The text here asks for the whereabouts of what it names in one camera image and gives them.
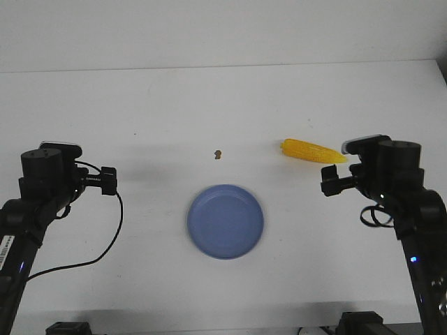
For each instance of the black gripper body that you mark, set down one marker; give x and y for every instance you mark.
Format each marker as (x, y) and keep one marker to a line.
(87, 179)
(353, 181)

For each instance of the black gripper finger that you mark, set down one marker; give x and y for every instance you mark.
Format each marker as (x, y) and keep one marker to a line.
(330, 181)
(108, 181)

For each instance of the yellow corn cob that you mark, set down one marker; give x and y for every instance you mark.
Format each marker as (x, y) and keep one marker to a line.
(311, 152)

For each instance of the blue round plate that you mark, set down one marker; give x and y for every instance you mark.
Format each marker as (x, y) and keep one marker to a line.
(225, 221)

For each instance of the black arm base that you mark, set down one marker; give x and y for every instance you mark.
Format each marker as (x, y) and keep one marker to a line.
(69, 328)
(360, 323)

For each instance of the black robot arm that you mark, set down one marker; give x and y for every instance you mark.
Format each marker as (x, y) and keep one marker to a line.
(389, 174)
(53, 178)

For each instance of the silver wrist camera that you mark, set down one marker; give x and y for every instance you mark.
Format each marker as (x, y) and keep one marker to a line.
(354, 146)
(70, 149)

